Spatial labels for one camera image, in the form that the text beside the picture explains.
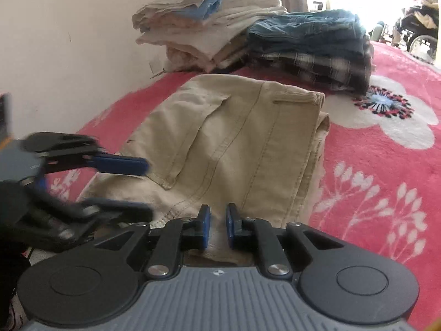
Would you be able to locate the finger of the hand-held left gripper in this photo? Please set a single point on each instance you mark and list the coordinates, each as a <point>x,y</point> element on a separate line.
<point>113,212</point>
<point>120,164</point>

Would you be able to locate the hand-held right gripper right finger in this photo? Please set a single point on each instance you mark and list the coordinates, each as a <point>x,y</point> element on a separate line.
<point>230,226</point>

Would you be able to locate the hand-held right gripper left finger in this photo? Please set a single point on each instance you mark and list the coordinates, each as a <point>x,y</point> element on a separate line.
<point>205,226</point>

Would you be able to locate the beige pants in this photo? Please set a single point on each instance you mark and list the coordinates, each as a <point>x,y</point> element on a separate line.
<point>234,144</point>

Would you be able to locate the stack of light folded clothes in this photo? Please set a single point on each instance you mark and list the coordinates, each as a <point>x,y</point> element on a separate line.
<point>213,24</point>

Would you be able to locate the stack of denim plaid clothes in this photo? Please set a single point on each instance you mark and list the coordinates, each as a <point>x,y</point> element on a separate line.
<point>313,48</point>

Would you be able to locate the red floral blanket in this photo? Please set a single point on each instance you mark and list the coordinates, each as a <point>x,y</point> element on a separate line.
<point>361,165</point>

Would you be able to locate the wheelchair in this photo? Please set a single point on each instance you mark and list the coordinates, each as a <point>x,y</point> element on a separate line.
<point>418,24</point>

